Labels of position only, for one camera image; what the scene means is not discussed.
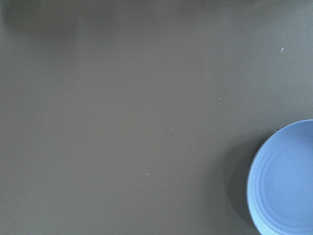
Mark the blue round plate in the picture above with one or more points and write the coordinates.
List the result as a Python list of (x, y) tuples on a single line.
[(279, 188)]

